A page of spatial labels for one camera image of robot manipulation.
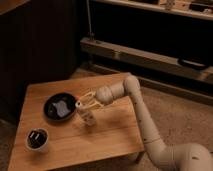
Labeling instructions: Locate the wooden table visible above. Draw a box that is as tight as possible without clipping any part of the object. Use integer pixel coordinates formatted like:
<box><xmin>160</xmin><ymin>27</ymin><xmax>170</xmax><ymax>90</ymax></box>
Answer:
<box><xmin>8</xmin><ymin>73</ymin><xmax>143</xmax><ymax>171</ymax></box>

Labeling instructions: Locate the white cup with dark contents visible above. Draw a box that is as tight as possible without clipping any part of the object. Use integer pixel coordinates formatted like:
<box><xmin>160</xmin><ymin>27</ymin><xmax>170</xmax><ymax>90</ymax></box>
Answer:
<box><xmin>26</xmin><ymin>128</ymin><xmax>49</xmax><ymax>153</ymax></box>

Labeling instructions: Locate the black handle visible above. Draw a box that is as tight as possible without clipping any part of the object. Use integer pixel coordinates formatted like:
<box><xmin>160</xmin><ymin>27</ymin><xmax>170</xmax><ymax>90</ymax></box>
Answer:
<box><xmin>177</xmin><ymin>59</ymin><xmax>210</xmax><ymax>71</ymax></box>

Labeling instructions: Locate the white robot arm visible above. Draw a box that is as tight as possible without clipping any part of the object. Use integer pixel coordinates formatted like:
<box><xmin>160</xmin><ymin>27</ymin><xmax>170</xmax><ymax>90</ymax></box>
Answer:
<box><xmin>76</xmin><ymin>75</ymin><xmax>213</xmax><ymax>171</ymax></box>

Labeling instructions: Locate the long wooden beam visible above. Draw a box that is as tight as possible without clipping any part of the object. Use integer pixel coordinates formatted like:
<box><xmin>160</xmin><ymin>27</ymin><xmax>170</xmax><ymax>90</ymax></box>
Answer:
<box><xmin>80</xmin><ymin>37</ymin><xmax>213</xmax><ymax>84</ymax></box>

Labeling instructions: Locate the black round plate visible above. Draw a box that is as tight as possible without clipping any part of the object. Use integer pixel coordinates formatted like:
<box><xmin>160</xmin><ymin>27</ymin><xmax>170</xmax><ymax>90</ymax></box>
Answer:
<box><xmin>43</xmin><ymin>93</ymin><xmax>77</xmax><ymax>121</ymax></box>

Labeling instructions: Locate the clear plastic bottle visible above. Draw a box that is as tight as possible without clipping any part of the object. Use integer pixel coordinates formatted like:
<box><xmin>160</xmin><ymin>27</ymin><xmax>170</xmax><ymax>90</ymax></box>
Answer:
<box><xmin>75</xmin><ymin>101</ymin><xmax>96</xmax><ymax>126</ymax></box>

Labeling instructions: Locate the metal pole stand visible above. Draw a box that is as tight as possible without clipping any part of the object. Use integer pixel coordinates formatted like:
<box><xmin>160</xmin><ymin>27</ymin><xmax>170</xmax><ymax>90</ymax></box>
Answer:
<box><xmin>86</xmin><ymin>0</ymin><xmax>94</xmax><ymax>41</ymax></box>

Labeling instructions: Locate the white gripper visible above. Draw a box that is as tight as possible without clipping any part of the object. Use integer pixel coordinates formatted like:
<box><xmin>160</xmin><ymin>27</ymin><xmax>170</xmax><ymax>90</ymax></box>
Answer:
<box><xmin>78</xmin><ymin>86</ymin><xmax>113</xmax><ymax>110</ymax></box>

